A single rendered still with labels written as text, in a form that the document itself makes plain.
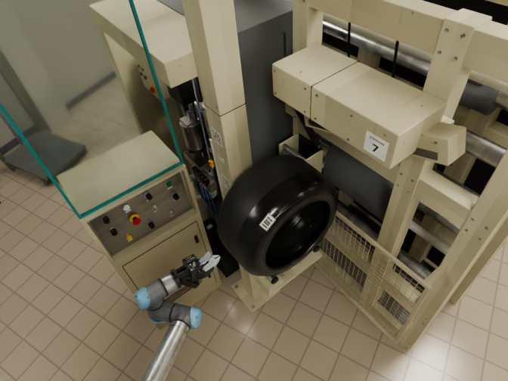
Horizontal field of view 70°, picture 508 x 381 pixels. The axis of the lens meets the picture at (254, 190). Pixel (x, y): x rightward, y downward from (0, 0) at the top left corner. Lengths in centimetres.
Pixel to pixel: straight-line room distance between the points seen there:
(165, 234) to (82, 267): 137
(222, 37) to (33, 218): 301
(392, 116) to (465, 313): 199
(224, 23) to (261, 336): 202
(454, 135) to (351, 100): 34
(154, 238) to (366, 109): 134
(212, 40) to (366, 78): 56
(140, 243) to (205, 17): 127
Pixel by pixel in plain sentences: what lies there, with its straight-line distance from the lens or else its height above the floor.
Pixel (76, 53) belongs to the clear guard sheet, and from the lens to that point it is 147.
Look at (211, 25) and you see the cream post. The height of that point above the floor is 201.
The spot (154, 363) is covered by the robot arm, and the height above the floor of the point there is 126.
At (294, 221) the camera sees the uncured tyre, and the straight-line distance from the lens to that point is 195.
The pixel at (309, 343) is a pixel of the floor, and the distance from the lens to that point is 266.
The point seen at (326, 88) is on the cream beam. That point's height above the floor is 178.
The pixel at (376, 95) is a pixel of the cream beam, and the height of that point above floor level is 178.
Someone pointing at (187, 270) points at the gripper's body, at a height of 129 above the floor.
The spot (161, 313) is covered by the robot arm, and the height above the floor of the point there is 120.
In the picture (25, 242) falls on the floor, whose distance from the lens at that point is 382.
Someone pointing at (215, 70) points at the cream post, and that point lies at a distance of 138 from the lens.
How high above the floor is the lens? 251
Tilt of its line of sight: 48 degrees down
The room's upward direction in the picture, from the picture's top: 7 degrees counter-clockwise
